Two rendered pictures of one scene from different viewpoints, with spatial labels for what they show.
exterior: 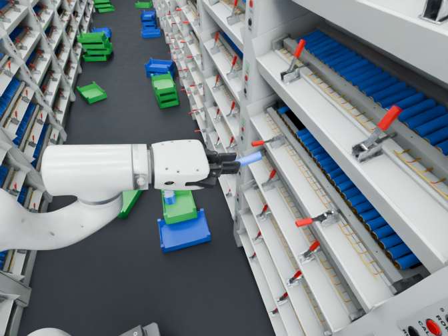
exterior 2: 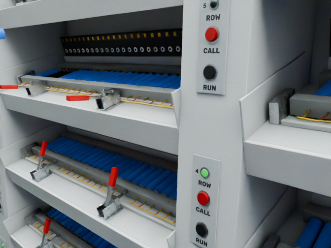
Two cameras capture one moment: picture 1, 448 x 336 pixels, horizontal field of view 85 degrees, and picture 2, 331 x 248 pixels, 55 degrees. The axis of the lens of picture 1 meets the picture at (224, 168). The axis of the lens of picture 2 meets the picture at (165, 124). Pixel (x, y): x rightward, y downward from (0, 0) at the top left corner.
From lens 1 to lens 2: 46 cm
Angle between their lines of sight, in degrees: 45
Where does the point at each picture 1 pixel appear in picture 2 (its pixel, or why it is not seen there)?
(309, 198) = (84, 104)
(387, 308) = (184, 91)
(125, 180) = not seen: outside the picture
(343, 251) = (134, 113)
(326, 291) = (148, 229)
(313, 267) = (123, 216)
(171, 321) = not seen: outside the picture
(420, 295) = (190, 23)
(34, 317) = not seen: outside the picture
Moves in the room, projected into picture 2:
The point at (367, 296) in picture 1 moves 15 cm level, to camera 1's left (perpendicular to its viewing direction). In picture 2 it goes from (171, 122) to (60, 132)
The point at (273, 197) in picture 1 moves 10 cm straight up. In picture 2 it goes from (51, 181) to (49, 139)
